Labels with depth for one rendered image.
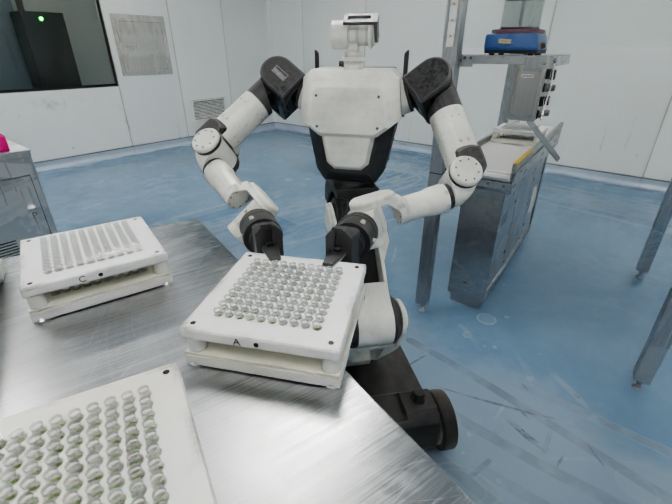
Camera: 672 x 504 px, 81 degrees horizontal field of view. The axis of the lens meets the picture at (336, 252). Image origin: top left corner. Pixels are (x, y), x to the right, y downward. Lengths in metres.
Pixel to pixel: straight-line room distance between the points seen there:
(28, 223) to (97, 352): 2.21
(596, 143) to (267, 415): 4.82
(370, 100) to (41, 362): 0.88
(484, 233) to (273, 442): 1.71
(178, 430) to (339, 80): 0.88
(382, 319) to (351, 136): 0.50
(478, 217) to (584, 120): 3.19
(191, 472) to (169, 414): 0.08
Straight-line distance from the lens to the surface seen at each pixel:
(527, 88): 1.78
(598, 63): 5.08
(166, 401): 0.53
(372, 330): 1.10
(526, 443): 1.71
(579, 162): 5.19
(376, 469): 0.53
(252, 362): 0.62
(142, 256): 0.87
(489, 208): 2.04
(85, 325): 0.84
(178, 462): 0.47
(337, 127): 1.11
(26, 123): 5.77
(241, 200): 1.06
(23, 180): 2.87
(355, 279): 0.70
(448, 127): 1.07
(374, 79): 1.09
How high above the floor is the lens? 1.26
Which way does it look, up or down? 27 degrees down
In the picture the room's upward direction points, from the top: straight up
